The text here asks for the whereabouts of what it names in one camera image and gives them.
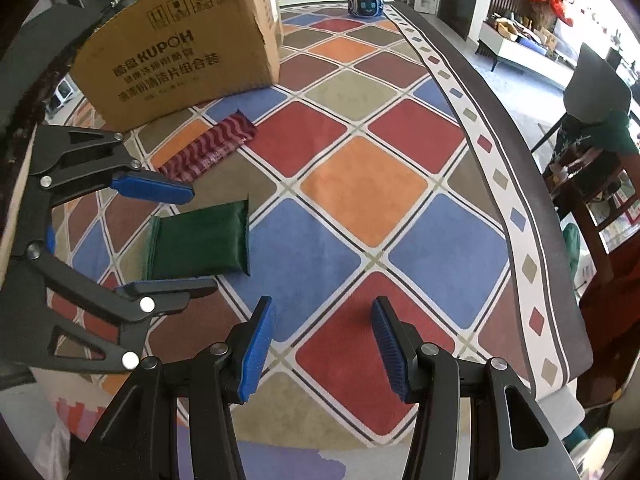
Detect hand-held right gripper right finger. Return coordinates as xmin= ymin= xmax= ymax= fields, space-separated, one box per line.
xmin=371 ymin=296 xmax=576 ymax=480

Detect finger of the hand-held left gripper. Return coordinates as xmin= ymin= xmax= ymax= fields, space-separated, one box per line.
xmin=0 ymin=242 xmax=218 ymax=373
xmin=27 ymin=124 xmax=196 ymax=206

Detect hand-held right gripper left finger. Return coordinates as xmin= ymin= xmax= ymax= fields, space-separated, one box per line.
xmin=67 ymin=296 xmax=277 ymax=480

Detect dark green snack packet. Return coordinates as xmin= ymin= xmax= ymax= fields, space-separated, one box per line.
xmin=141 ymin=200 xmax=251 ymax=281

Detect maroon striped snack packet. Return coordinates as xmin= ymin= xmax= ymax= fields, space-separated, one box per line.
xmin=150 ymin=110 xmax=258 ymax=183

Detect brown cardboard box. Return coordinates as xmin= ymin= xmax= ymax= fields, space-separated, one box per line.
xmin=70 ymin=0 xmax=283 ymax=131

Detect dark grey chair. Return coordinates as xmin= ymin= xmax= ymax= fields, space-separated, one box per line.
xmin=30 ymin=4 xmax=87 ymax=61

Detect colourful checkered tablecloth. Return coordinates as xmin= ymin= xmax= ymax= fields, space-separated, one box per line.
xmin=47 ymin=0 xmax=571 ymax=480

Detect white plastic bag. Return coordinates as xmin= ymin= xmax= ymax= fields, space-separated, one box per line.
xmin=37 ymin=410 xmax=71 ymax=480

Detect red-brown wooden chair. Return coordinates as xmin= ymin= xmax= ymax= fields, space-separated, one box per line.
xmin=545 ymin=150 xmax=640 ymax=406

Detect white low cabinet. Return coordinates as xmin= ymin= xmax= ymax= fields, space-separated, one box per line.
xmin=477 ymin=20 xmax=576 ymax=88

